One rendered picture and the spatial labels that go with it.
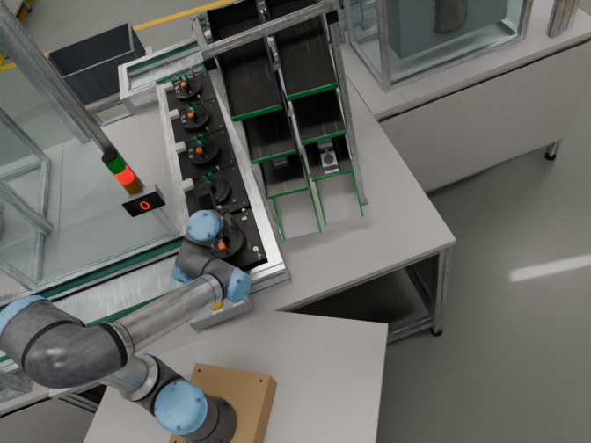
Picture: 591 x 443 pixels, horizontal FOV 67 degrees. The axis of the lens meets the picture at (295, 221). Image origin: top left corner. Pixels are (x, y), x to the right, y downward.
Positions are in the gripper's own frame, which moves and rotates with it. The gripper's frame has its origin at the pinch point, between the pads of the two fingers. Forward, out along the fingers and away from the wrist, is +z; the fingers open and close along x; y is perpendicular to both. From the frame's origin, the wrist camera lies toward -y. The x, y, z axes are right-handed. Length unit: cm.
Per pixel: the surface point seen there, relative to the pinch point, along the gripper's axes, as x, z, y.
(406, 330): 55, 56, 81
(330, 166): 38.3, -13.1, -1.0
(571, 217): 166, 88, 69
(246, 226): 6.3, 17.1, 8.0
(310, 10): 43, -36, -37
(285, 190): 23.4, -7.4, 0.9
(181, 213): -16.8, 31.3, -5.4
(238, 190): 7.5, 29.5, -5.8
